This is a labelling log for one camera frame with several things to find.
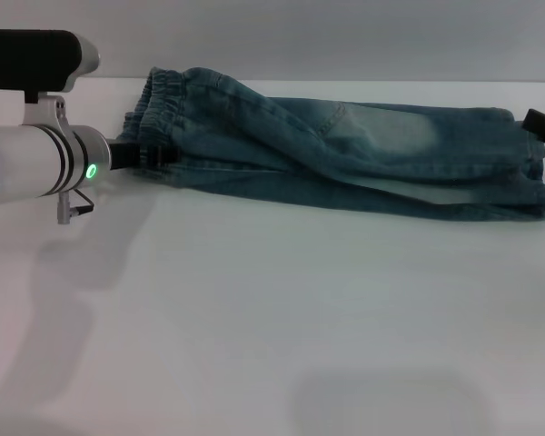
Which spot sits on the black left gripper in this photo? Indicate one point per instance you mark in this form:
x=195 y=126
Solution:
x=123 y=156

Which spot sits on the blue denim shorts cartoon print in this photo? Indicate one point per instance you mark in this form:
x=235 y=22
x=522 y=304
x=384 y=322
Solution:
x=345 y=150

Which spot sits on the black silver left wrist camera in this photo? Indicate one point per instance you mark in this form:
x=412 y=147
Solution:
x=32 y=56

